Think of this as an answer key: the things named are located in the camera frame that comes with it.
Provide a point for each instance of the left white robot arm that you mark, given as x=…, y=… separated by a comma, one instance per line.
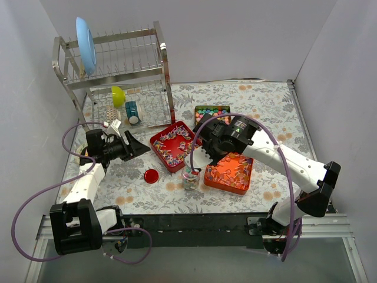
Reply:
x=76, y=225

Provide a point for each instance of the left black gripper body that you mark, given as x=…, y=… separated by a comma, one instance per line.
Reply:
x=128, y=147

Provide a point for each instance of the patterned beige cup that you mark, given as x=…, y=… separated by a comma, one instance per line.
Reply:
x=112, y=114

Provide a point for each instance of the floral table mat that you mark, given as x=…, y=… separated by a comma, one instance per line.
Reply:
x=270, y=103

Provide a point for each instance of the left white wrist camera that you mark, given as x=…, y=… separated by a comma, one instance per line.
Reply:
x=113, y=128

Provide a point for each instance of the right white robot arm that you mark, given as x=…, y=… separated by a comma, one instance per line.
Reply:
x=316, y=180

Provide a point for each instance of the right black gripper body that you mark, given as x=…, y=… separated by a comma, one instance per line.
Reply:
x=208, y=139

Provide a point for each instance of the red tray swirl lollipops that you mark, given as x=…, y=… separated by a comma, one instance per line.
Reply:
x=172, y=145

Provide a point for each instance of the floral painted small plate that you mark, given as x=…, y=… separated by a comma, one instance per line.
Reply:
x=81, y=151

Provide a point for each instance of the teal white cup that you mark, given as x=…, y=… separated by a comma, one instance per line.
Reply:
x=133, y=112

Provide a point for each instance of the lime green bowl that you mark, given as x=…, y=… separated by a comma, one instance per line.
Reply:
x=118, y=96

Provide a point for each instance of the clear glass jar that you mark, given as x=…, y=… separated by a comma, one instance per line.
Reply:
x=190, y=178

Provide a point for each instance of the orange tray clear lollipops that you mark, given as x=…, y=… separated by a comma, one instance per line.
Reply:
x=231, y=174

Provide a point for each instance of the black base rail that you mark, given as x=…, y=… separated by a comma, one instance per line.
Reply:
x=200, y=230

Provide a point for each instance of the red jar lid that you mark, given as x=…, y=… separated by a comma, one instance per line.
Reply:
x=151, y=176

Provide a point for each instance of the dark tin star candies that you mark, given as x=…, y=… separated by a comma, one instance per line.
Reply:
x=200, y=111

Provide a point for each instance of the blue plate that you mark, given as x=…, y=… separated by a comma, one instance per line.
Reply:
x=86, y=46

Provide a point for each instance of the steel dish rack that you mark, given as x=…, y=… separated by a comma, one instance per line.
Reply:
x=135, y=61

